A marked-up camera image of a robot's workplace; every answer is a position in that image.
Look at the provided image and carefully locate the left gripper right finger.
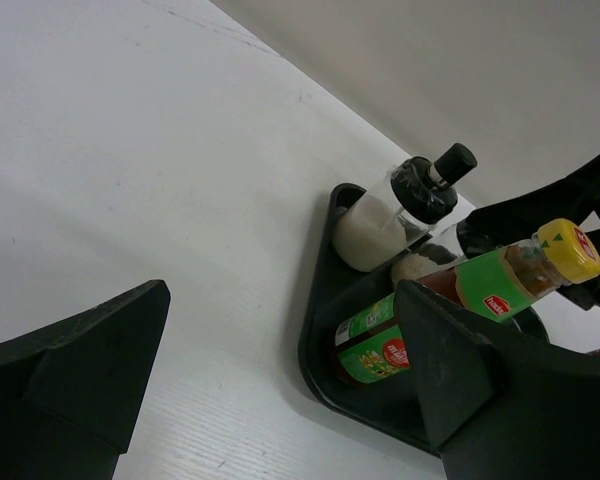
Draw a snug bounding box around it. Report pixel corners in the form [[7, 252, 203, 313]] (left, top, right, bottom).
[[395, 281, 600, 479]]

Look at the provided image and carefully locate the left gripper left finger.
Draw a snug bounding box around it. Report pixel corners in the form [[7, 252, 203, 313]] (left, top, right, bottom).
[[0, 280, 170, 479]]

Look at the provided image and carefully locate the red chili sauce bottle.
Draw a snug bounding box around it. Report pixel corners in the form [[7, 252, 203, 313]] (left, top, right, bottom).
[[328, 218, 600, 386]]

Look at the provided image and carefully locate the white sugar dispenser jar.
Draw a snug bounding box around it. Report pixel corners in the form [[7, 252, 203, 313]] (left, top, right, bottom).
[[390, 223, 467, 287]]

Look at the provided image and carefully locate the white salt dispenser bottle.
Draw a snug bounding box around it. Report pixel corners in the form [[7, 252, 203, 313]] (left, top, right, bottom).
[[331, 143, 477, 272]]

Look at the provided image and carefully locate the black rectangular tray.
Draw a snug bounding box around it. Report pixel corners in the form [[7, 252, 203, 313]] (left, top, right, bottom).
[[298, 182, 551, 451]]

